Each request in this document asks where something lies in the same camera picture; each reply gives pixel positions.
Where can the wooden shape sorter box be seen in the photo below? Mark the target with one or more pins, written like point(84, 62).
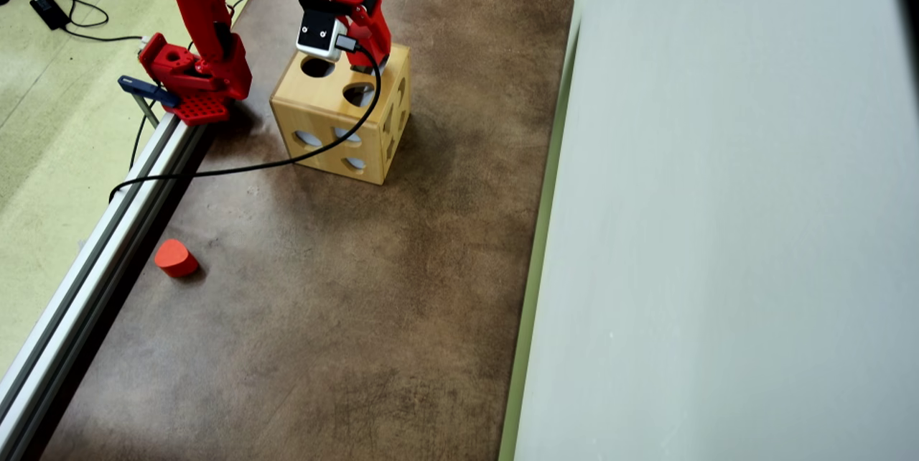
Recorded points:
point(309, 98)

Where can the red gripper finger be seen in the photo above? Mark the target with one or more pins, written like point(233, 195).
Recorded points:
point(377, 37)

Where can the blue clamp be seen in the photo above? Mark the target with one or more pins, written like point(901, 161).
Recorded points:
point(147, 90)

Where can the aluminium profile rail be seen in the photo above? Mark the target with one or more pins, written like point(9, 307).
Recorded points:
point(108, 231)

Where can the brown table mat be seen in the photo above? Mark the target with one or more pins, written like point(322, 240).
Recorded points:
point(359, 317)

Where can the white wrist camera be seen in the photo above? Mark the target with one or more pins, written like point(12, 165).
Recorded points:
point(319, 36)

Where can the red rounded wooden block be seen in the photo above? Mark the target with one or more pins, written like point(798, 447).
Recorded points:
point(176, 260)

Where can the black power adapter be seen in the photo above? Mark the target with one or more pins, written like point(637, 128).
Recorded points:
point(49, 11)

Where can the red robot arm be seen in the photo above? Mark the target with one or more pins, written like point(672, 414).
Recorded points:
point(208, 16)

